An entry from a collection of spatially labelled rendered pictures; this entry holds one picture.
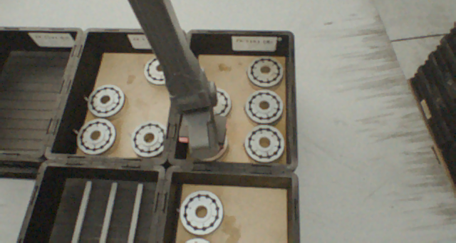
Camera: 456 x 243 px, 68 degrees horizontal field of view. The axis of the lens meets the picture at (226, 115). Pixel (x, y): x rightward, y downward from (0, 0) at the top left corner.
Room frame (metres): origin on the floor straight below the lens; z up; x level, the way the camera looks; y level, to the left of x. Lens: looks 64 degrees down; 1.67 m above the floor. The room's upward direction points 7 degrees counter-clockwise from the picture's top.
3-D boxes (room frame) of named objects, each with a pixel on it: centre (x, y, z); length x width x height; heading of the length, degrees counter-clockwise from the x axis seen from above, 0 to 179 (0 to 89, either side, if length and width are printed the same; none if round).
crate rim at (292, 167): (0.43, -0.03, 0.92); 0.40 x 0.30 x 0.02; 170
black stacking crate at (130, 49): (0.48, 0.26, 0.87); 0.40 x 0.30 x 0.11; 170
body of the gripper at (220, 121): (0.33, 0.06, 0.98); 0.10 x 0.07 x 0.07; 75
